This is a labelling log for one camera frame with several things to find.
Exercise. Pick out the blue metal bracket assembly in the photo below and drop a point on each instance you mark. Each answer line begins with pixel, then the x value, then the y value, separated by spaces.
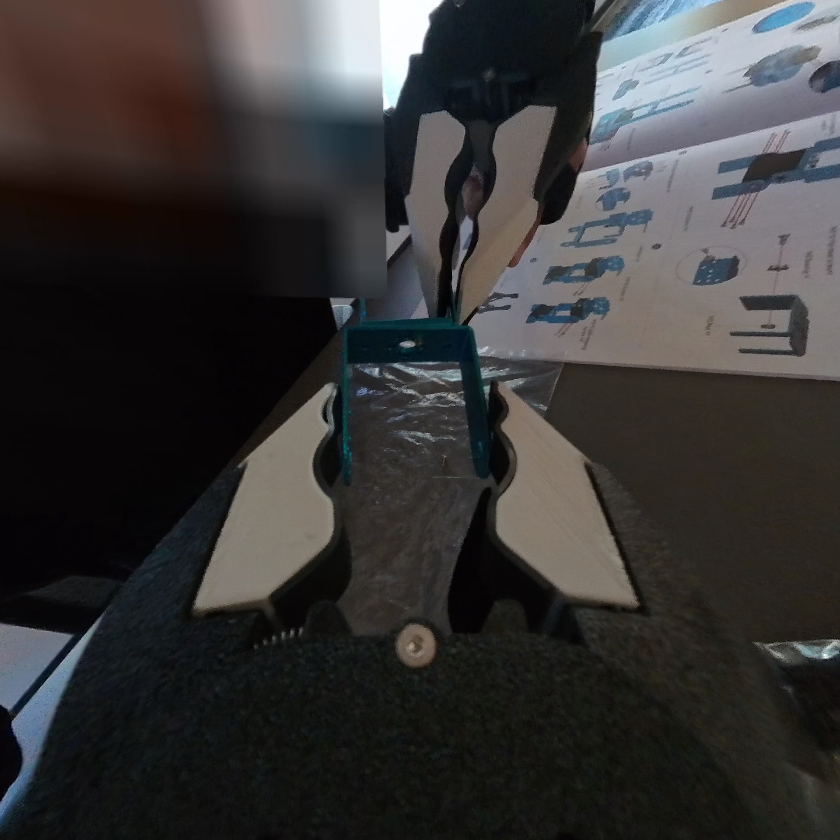
pixel 374 344

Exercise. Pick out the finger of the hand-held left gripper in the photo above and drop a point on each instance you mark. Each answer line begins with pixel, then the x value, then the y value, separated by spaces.
pixel 430 184
pixel 515 177

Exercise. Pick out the grey desk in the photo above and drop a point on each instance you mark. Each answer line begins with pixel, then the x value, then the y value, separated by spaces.
pixel 689 492

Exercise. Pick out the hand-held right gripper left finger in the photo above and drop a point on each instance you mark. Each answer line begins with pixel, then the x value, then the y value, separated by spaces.
pixel 269 518

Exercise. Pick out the clear plastic bag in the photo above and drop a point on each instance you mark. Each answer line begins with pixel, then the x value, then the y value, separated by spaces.
pixel 407 446

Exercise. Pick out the assembly instruction manual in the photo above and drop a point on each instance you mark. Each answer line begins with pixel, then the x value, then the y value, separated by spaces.
pixel 643 328

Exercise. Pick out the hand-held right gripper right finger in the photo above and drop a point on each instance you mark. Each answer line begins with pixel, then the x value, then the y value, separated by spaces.
pixel 564 518

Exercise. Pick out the person's left hand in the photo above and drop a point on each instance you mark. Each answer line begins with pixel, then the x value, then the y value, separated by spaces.
pixel 520 253

